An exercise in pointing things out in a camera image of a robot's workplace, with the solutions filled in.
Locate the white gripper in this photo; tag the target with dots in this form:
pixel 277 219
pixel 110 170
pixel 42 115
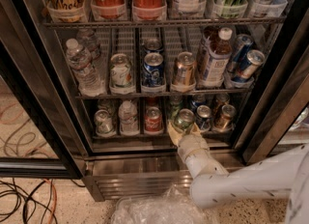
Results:
pixel 191 142

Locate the green soda can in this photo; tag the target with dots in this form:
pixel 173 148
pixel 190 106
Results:
pixel 184 120

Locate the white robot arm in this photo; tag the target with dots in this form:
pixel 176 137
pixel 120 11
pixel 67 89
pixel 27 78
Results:
pixel 286 174

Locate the blue can shelf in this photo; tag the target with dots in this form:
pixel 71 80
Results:
pixel 153 70
pixel 153 45
pixel 203 117
pixel 197 100

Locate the rear green can bottom shelf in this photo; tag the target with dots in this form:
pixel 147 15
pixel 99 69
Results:
pixel 176 104

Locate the rear blue can bottom shelf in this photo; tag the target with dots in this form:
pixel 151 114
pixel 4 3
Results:
pixel 197 100

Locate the red cola can bottom shelf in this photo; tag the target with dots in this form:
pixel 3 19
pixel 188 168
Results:
pixel 153 120

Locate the copper can shelf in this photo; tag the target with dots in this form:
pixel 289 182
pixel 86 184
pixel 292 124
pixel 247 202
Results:
pixel 225 116
pixel 219 100

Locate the rear copper can bottom shelf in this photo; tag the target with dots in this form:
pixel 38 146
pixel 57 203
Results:
pixel 219 100

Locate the gold can middle shelf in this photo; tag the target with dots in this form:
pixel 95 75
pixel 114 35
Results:
pixel 184 67

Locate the small water bottle bottom shelf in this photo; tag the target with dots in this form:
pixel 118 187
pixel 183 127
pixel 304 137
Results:
pixel 129 124

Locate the blue can middle shelf front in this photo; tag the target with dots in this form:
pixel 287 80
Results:
pixel 153 70

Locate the white green can bottom left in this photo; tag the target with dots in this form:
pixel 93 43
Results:
pixel 103 122

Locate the white green can middle shelf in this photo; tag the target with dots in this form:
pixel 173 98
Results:
pixel 120 71

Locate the blue silver can rear right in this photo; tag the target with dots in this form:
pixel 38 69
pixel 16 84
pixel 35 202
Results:
pixel 241 46

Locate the blue silver can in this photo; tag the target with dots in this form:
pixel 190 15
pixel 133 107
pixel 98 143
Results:
pixel 250 63
pixel 241 46

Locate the blue can middle shelf rear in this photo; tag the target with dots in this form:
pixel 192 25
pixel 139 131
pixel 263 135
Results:
pixel 153 45

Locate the right glass fridge door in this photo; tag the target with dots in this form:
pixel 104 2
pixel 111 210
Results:
pixel 281 93

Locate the glass fridge door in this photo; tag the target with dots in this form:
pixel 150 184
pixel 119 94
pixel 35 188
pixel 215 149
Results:
pixel 31 145
pixel 281 93

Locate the blue silver can front right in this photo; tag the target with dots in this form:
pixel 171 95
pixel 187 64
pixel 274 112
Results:
pixel 250 63

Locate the water bottle middle shelf front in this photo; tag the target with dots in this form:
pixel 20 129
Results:
pixel 85 72

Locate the stainless steel fridge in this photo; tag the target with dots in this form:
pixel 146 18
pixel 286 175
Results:
pixel 143 164

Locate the water bottle middle shelf rear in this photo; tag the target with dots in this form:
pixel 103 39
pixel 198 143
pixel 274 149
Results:
pixel 89 39

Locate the left glass fridge door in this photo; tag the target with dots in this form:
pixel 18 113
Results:
pixel 31 145

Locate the clear plastic bag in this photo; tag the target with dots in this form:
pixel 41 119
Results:
pixel 174 206

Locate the tea bottle white cap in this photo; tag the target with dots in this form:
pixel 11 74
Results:
pixel 213 56

